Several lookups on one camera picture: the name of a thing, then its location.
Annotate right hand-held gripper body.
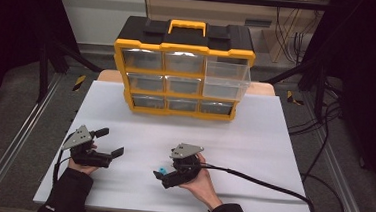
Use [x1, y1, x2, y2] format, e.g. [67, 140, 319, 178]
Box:
[160, 141, 205, 192]

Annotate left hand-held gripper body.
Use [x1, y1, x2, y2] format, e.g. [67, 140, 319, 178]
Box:
[60, 122, 115, 169]

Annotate clear plastic drawer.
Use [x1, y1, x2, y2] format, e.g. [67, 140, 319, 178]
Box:
[202, 55, 253, 102]

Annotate yellow black organizer cabinet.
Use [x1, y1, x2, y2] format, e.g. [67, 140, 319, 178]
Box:
[108, 15, 259, 123]

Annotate person's left hand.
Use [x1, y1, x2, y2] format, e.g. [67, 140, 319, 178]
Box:
[67, 141, 102, 177]

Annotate person's right hand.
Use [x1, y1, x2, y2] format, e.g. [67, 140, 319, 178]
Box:
[177, 151, 227, 212]

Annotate white foam board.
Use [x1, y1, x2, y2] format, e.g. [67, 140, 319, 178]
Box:
[32, 76, 324, 212]

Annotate wooden table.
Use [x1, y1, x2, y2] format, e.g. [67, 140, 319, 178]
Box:
[96, 69, 277, 97]

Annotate rows of clear small bins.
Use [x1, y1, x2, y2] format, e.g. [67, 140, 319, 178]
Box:
[118, 46, 243, 116]

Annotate black metal stand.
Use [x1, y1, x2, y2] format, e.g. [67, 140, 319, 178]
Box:
[260, 53, 330, 121]
[35, 38, 105, 108]

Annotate black curtain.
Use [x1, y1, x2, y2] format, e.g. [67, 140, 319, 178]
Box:
[0, 0, 84, 126]
[291, 0, 376, 202]

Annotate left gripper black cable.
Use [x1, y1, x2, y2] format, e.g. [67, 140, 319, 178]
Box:
[51, 133, 75, 187]

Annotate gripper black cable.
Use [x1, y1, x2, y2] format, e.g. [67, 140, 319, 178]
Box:
[51, 133, 75, 187]
[198, 162, 348, 212]

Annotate aluminium floor rail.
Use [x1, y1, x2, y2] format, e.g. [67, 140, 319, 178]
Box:
[0, 69, 63, 212]
[297, 93, 376, 212]

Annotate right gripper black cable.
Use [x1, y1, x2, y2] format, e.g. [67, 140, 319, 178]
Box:
[198, 162, 348, 212]

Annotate bundle of black floor cables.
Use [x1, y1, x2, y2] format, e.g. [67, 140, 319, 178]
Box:
[284, 77, 345, 180]

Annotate grey rectangular wall plate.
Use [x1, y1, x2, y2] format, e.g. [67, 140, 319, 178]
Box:
[244, 18, 273, 29]

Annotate black hanging cables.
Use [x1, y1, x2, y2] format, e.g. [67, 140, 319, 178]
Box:
[271, 6, 316, 67]

